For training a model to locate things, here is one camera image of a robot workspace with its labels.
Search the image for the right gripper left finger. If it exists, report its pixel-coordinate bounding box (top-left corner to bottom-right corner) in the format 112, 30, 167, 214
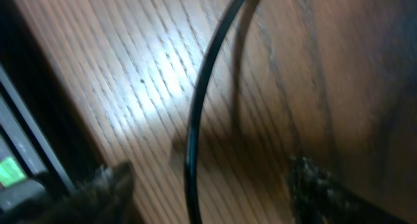
23, 161, 134, 224

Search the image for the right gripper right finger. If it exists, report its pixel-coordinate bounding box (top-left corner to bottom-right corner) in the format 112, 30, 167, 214
288, 157, 406, 224

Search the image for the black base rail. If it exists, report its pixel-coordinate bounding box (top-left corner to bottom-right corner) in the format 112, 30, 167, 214
1, 68, 77, 219

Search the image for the black USB cable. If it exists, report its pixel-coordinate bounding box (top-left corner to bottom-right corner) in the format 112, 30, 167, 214
183, 0, 255, 224

